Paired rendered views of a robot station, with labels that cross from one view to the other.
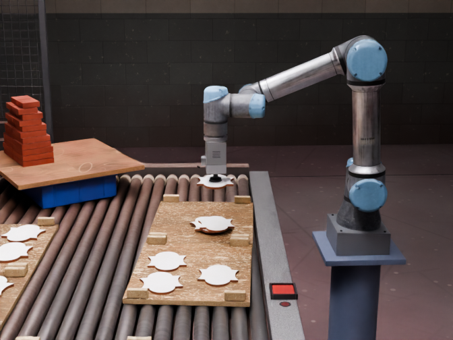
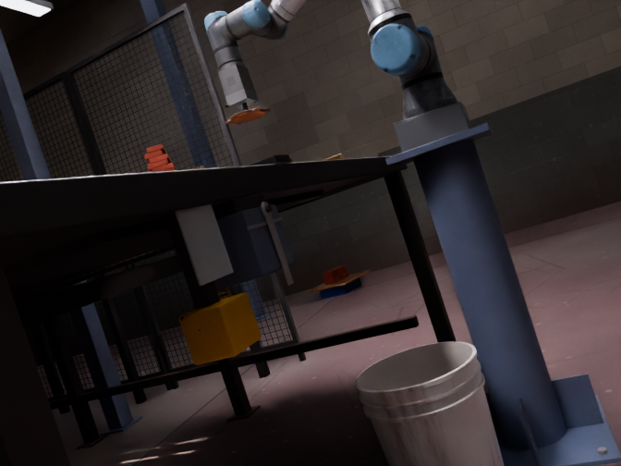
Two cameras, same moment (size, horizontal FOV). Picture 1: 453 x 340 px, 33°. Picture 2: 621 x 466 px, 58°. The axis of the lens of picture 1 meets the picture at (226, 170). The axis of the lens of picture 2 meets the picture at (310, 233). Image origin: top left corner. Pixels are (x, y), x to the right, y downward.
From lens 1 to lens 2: 1.57 m
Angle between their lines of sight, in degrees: 28
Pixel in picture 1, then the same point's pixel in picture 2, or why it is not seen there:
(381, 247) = (455, 124)
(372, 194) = (394, 42)
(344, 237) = (403, 127)
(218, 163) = (236, 90)
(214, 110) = (214, 35)
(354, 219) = (413, 104)
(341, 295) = (434, 206)
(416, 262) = not seen: outside the picture
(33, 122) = (160, 163)
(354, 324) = (463, 238)
